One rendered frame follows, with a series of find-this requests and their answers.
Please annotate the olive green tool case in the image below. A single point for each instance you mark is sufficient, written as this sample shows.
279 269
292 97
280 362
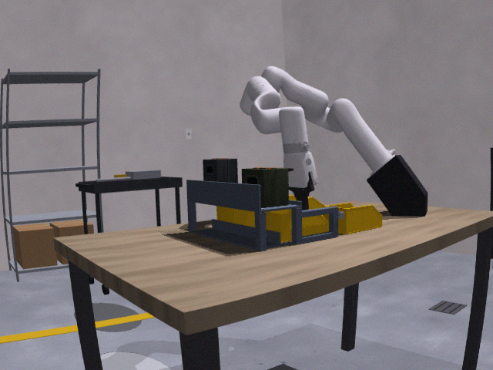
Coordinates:
274 185

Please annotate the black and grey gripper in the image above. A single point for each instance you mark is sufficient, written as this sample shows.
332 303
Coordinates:
303 175

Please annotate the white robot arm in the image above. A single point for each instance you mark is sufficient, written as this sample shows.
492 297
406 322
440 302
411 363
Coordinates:
263 91

